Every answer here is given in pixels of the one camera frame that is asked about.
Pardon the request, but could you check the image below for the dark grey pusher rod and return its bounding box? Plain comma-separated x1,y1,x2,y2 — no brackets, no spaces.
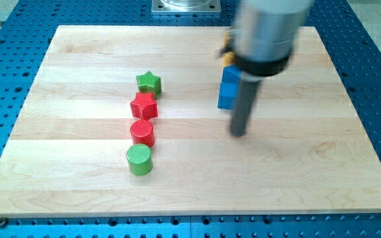
230,79,261,137

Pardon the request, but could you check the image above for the blue cube block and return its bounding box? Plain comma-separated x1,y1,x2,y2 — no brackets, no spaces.
218,83,238,110

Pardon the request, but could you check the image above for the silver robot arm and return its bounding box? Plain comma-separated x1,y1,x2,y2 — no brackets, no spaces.
230,0,314,137

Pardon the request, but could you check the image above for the blue triangle block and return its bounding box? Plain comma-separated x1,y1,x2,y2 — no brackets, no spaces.
222,65,241,84

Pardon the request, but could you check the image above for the yellow block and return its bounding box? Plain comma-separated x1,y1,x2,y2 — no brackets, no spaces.
221,30,234,67

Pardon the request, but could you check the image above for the light wooden board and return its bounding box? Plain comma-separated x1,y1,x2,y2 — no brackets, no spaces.
0,25,381,218

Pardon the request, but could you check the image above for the green star block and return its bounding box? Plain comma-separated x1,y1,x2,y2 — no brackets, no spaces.
136,71,162,97

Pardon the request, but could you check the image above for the red star block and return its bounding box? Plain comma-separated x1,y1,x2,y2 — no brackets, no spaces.
130,92,158,120

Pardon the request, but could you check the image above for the red cylinder block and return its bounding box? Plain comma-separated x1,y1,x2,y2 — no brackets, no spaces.
130,120,155,147

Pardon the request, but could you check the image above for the green cylinder block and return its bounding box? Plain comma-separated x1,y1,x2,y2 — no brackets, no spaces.
126,143,153,176

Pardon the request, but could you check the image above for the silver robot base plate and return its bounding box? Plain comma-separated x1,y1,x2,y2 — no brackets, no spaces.
151,0,222,14

